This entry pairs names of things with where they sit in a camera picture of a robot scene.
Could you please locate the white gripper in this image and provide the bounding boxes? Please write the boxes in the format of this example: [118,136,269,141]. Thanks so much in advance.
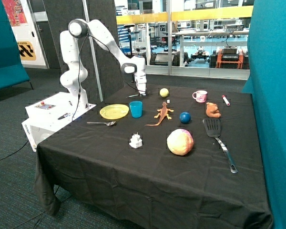
[134,74,147,94]

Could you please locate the silver metal spoon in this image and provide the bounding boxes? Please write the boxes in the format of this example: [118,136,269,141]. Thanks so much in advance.
[87,121,116,126]

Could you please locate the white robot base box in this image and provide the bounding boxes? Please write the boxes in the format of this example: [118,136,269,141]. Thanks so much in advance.
[22,92,95,152]

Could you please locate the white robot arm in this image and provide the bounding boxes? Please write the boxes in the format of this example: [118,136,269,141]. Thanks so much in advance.
[60,19,147,109]

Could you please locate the yellow tennis ball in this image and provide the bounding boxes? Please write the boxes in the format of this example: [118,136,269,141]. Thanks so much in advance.
[159,88,169,98]

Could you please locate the blue plastic cup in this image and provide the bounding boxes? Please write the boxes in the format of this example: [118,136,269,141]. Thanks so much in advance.
[129,101,143,118]

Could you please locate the orange toy lizard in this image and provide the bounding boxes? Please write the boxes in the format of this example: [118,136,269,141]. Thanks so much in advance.
[145,102,174,126]

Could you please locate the yellow plastic plate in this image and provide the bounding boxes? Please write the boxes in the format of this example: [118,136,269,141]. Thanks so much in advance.
[100,104,129,120]

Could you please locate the black tripod stand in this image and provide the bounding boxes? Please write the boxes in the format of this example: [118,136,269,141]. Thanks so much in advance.
[123,23,135,58]

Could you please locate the blue ball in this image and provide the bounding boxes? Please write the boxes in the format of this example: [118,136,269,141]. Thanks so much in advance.
[179,112,191,124]

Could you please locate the pink mug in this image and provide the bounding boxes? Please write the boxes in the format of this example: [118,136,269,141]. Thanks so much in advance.
[192,90,208,103]

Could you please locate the white power adapter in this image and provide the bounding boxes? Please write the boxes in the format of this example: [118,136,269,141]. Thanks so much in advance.
[129,133,143,148]

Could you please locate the yellow pink plush ball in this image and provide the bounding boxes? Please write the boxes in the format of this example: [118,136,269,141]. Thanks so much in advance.
[167,129,194,156]

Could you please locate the brown teddy bear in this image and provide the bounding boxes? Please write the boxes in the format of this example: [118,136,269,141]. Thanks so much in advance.
[206,102,221,118]

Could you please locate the black tablecloth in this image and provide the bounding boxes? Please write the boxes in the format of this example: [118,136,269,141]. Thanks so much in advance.
[34,85,274,229]

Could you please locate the orange black equipment rack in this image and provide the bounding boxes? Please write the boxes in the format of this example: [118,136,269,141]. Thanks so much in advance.
[215,46,244,69]

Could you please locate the red white marker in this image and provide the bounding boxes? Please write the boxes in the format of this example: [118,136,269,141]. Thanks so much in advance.
[222,95,230,106]

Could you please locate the dark grey acoustic panel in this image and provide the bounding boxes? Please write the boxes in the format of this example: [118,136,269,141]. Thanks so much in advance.
[30,0,124,104]

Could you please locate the yellow black sign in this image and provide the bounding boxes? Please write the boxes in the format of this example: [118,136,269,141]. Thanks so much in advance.
[17,41,36,61]

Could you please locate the teal partition right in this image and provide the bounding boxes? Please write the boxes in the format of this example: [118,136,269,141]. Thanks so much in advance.
[243,0,286,229]

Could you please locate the teal sofa left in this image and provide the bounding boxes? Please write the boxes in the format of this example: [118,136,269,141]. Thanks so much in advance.
[0,1,30,90]

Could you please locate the red poster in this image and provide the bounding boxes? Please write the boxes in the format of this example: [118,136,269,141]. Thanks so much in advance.
[2,0,28,27]

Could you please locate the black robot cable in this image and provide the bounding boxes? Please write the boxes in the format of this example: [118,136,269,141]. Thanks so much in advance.
[71,34,140,122]

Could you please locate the black spatula metal handle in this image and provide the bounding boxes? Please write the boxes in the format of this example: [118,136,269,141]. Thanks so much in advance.
[203,118,238,174]

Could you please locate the black floor cable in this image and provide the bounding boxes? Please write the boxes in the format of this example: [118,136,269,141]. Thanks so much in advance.
[0,140,29,166]

